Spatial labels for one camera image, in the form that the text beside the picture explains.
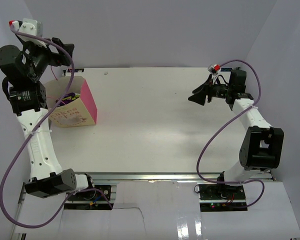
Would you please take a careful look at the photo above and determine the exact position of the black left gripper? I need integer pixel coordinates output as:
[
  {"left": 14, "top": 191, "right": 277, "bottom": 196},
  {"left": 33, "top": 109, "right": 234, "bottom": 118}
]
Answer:
[{"left": 21, "top": 37, "right": 74, "bottom": 81}]

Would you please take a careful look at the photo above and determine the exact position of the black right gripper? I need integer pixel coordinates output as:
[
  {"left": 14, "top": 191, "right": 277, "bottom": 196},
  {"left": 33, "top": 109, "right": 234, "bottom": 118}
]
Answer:
[{"left": 188, "top": 74, "right": 233, "bottom": 106}]

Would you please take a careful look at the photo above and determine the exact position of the large dark blue snack bag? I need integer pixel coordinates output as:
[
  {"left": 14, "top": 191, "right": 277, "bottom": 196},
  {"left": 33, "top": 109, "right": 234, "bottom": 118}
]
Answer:
[{"left": 58, "top": 92, "right": 81, "bottom": 107}]

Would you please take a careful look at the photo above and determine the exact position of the beige and pink paper bag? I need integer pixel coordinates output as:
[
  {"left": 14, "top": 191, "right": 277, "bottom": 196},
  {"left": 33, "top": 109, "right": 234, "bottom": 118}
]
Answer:
[{"left": 44, "top": 75, "right": 98, "bottom": 128}]

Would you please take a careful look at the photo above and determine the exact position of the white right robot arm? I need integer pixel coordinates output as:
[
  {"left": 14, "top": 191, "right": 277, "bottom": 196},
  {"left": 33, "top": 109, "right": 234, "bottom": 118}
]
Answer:
[{"left": 188, "top": 67, "right": 284, "bottom": 200}]

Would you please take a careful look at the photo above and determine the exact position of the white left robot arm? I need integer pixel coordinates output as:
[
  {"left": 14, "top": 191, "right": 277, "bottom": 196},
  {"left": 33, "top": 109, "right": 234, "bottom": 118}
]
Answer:
[{"left": 0, "top": 37, "right": 96, "bottom": 200}]

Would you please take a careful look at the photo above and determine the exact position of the blue label back left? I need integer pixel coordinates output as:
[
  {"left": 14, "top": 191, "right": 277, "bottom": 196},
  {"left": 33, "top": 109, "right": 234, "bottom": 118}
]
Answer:
[{"left": 74, "top": 68, "right": 85, "bottom": 73}]

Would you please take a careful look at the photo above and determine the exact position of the blue label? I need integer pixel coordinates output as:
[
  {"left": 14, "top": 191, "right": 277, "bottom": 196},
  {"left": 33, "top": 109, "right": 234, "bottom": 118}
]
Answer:
[
  {"left": 74, "top": 68, "right": 85, "bottom": 73},
  {"left": 220, "top": 67, "right": 233, "bottom": 72}
]

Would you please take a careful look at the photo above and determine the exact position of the blue label back right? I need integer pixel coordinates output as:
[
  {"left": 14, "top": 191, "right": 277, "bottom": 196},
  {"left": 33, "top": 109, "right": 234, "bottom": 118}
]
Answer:
[{"left": 220, "top": 67, "right": 233, "bottom": 72}]

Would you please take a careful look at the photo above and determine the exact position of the white cardboard front panel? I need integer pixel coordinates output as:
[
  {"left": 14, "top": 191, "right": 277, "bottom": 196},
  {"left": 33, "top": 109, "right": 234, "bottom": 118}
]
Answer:
[{"left": 15, "top": 181, "right": 300, "bottom": 240}]

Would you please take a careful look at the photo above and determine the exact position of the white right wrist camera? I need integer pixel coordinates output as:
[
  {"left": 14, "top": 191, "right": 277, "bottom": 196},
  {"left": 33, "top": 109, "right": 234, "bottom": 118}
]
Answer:
[{"left": 207, "top": 64, "right": 221, "bottom": 85}]

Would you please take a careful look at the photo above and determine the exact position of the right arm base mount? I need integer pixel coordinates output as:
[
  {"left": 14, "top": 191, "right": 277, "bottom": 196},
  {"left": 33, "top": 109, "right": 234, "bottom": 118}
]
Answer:
[{"left": 193, "top": 184, "right": 248, "bottom": 213}]

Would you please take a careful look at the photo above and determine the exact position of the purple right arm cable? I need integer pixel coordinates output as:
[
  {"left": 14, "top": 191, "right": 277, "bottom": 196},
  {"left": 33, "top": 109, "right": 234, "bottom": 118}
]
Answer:
[{"left": 196, "top": 59, "right": 265, "bottom": 208}]

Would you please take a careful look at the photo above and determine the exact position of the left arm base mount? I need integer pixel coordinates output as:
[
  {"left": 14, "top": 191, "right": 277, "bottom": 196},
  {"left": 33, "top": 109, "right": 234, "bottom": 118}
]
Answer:
[{"left": 63, "top": 185, "right": 113, "bottom": 211}]

